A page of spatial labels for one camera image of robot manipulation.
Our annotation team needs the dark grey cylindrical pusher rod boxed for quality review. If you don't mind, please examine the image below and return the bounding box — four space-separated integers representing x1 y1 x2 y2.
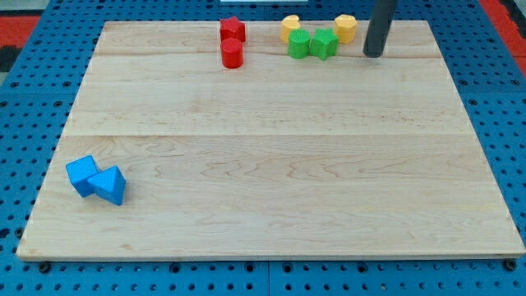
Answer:
362 0 398 58

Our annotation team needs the light wooden board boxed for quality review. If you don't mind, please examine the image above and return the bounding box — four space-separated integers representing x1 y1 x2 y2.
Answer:
17 21 525 261

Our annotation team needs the yellow octagon block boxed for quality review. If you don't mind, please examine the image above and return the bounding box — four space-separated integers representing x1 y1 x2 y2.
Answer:
334 14 358 44

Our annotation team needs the green star block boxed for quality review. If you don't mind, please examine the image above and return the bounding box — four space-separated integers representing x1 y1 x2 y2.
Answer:
310 28 339 60

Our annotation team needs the green cylinder block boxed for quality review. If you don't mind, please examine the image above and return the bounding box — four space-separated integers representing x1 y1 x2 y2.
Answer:
288 29 311 59

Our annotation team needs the yellow crescent block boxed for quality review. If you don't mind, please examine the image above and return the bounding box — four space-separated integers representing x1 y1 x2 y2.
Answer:
280 15 301 43

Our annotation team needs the red star block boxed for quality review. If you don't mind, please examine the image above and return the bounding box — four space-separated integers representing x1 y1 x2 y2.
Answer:
219 16 246 43

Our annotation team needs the red cylinder block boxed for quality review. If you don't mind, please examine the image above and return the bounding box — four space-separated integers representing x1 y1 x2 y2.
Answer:
220 38 243 69

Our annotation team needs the blue triangular prism block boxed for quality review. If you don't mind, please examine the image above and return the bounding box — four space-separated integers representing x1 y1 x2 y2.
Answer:
87 166 126 206

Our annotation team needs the blue cube block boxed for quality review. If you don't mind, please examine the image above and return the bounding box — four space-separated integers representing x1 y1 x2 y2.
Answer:
66 155 99 197

